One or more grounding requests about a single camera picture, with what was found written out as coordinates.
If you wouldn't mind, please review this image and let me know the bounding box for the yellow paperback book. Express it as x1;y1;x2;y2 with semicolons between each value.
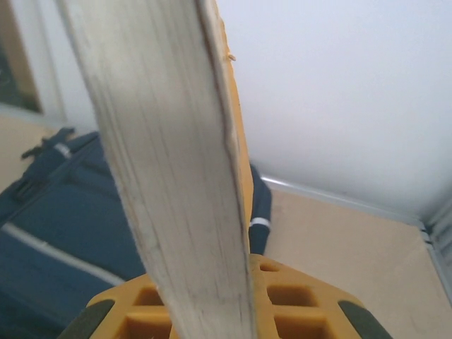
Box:
58;0;256;339

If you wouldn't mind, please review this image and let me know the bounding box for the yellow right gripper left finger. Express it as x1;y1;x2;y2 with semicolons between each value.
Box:
61;271;177;339

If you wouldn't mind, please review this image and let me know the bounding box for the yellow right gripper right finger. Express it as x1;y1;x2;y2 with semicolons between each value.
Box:
246;254;395;339

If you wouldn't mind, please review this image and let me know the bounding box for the white door frame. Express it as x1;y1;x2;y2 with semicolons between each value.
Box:
10;0;71;123

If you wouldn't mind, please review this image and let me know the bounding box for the aluminium table edge rail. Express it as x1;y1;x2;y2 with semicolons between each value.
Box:
259;174;452;229

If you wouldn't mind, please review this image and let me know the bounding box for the brown wooden door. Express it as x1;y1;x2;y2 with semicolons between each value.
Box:
0;0;43;114

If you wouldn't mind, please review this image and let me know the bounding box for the aluminium side rail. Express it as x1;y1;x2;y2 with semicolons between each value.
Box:
420;208;452;308

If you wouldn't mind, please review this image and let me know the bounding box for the navy blue backpack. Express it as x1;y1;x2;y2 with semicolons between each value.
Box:
0;126;273;339

